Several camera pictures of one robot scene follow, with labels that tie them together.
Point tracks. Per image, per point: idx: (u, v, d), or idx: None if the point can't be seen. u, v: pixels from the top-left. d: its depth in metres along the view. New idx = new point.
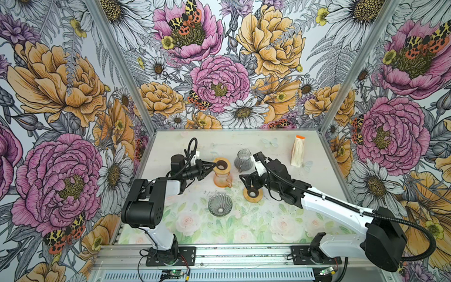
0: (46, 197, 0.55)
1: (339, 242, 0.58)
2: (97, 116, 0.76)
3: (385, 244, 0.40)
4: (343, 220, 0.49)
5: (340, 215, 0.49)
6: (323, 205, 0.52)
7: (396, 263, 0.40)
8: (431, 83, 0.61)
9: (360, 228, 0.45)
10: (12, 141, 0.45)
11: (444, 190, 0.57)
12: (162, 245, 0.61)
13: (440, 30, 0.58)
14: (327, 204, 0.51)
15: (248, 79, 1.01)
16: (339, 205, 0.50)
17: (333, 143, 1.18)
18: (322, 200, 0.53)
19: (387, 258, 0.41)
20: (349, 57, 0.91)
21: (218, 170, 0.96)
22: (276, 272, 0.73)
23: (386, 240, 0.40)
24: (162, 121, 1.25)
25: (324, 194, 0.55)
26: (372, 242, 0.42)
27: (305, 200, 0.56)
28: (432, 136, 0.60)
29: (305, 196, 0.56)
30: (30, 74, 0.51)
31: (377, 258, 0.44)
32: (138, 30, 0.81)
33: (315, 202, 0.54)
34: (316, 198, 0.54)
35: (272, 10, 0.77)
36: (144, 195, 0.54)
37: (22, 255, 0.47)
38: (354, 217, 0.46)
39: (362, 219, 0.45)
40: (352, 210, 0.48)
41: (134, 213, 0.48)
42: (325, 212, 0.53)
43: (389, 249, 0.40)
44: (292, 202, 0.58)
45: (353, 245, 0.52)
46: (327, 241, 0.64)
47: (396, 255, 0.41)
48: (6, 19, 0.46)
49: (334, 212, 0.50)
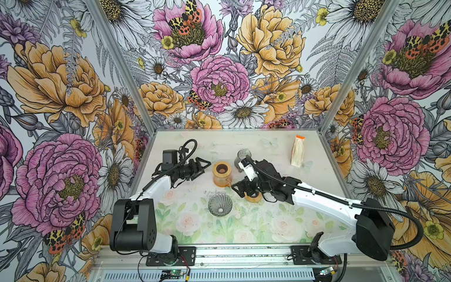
0: (46, 197, 0.55)
1: (336, 241, 0.57)
2: (97, 116, 0.76)
3: (374, 234, 0.41)
4: (332, 212, 0.50)
5: (330, 208, 0.49)
6: (313, 200, 0.52)
7: (386, 252, 0.41)
8: (431, 83, 0.61)
9: (350, 220, 0.46)
10: (12, 141, 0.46)
11: (444, 190, 0.57)
12: (161, 251, 0.59)
13: (439, 30, 0.58)
14: (317, 198, 0.52)
15: (248, 79, 1.01)
16: (329, 200, 0.50)
17: (333, 143, 1.18)
18: (312, 194, 0.53)
19: (377, 247, 0.42)
20: (349, 57, 0.91)
21: (216, 172, 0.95)
22: (276, 272, 0.73)
23: (375, 231, 0.41)
24: (162, 121, 1.25)
25: (314, 189, 0.55)
26: (362, 233, 0.43)
27: (295, 195, 0.56)
28: (432, 136, 0.60)
29: (296, 192, 0.56)
30: (30, 74, 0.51)
31: (367, 248, 0.45)
32: (138, 30, 0.81)
33: (305, 198, 0.54)
34: (307, 194, 0.54)
35: (272, 9, 0.76)
36: (131, 214, 0.49)
37: (22, 255, 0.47)
38: (345, 210, 0.47)
39: (352, 211, 0.46)
40: (342, 202, 0.48)
41: (124, 242, 0.43)
42: (315, 206, 0.53)
43: (377, 238, 0.41)
44: (283, 200, 0.59)
45: (349, 243, 0.51)
46: (325, 240, 0.64)
47: (384, 244, 0.42)
48: (6, 19, 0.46)
49: (325, 207, 0.50)
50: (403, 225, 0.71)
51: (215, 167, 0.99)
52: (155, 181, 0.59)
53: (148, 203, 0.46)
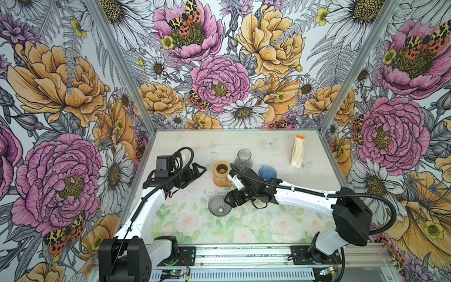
0: (46, 197, 0.55)
1: (327, 237, 0.59)
2: (97, 116, 0.76)
3: (349, 221, 0.43)
4: (312, 206, 0.52)
5: (310, 201, 0.51)
6: (293, 196, 0.54)
7: (364, 238, 0.43)
8: (431, 83, 0.61)
9: (327, 210, 0.48)
10: (12, 141, 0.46)
11: (444, 190, 0.57)
12: (163, 256, 0.60)
13: (439, 30, 0.58)
14: (298, 194, 0.54)
15: (248, 79, 1.01)
16: (308, 194, 0.52)
17: (333, 143, 1.18)
18: (292, 191, 0.56)
19: (356, 234, 0.44)
20: (349, 57, 0.91)
21: (216, 171, 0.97)
22: (276, 272, 0.73)
23: (350, 217, 0.43)
24: (162, 121, 1.25)
25: (293, 186, 0.57)
26: (340, 221, 0.45)
27: (278, 195, 0.57)
28: (432, 136, 0.60)
29: (278, 192, 0.58)
30: (30, 74, 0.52)
31: (349, 236, 0.46)
32: (138, 30, 0.81)
33: (286, 196, 0.56)
34: (288, 191, 0.56)
35: (272, 9, 0.76)
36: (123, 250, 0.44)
37: (22, 255, 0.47)
38: (322, 201, 0.49)
39: (327, 201, 0.48)
40: (319, 195, 0.50)
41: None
42: (297, 202, 0.55)
43: (354, 224, 0.43)
44: (268, 200, 0.60)
45: (340, 238, 0.52)
46: (319, 238, 0.67)
47: (362, 229, 0.44)
48: (6, 19, 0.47)
49: (305, 201, 0.52)
50: (403, 225, 0.71)
51: (215, 168, 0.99)
52: (146, 202, 0.52)
53: (135, 249, 0.40)
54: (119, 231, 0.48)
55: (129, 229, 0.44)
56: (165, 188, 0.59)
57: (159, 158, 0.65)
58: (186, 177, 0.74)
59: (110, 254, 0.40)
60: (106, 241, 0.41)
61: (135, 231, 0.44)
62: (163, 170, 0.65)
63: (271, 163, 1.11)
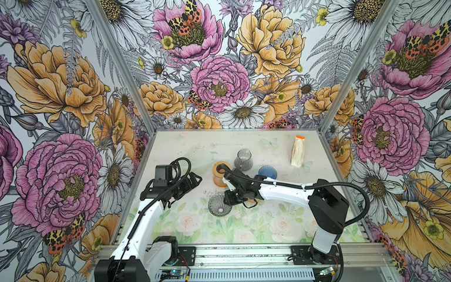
0: (46, 197, 0.55)
1: (319, 234, 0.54)
2: (97, 116, 0.76)
3: (325, 210, 0.46)
4: (292, 199, 0.54)
5: (290, 195, 0.54)
6: (276, 191, 0.57)
7: (340, 225, 0.46)
8: (431, 83, 0.61)
9: (305, 201, 0.50)
10: (12, 141, 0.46)
11: (444, 190, 0.57)
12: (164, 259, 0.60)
13: (440, 30, 0.58)
14: (279, 188, 0.57)
15: (248, 79, 1.01)
16: (288, 188, 0.55)
17: (333, 143, 1.18)
18: (274, 186, 0.58)
19: (332, 222, 0.46)
20: (349, 57, 0.91)
21: (216, 171, 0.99)
22: (275, 272, 0.73)
23: (325, 207, 0.46)
24: (162, 121, 1.25)
25: (275, 181, 0.61)
26: (316, 212, 0.47)
27: (262, 190, 0.60)
28: (432, 136, 0.60)
29: (262, 187, 0.61)
30: (30, 74, 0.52)
31: (326, 226, 0.49)
32: (138, 30, 0.81)
33: (270, 191, 0.59)
34: (271, 186, 0.59)
35: (272, 10, 0.77)
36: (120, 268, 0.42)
37: (22, 255, 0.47)
38: (300, 194, 0.51)
39: (305, 193, 0.51)
40: (298, 188, 0.53)
41: None
42: (280, 197, 0.57)
43: (329, 213, 0.46)
44: (253, 197, 0.63)
45: (326, 233, 0.55)
46: (316, 238, 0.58)
47: (336, 217, 0.46)
48: (6, 19, 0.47)
49: (286, 195, 0.55)
50: (403, 225, 0.71)
51: (215, 170, 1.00)
52: (144, 217, 0.50)
53: (133, 270, 0.39)
54: (115, 251, 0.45)
55: (125, 248, 0.43)
56: (164, 198, 0.58)
57: (157, 167, 0.64)
58: (184, 187, 0.73)
59: (106, 275, 0.38)
60: (103, 262, 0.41)
61: (133, 250, 0.42)
62: (161, 180, 0.64)
63: (271, 163, 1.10)
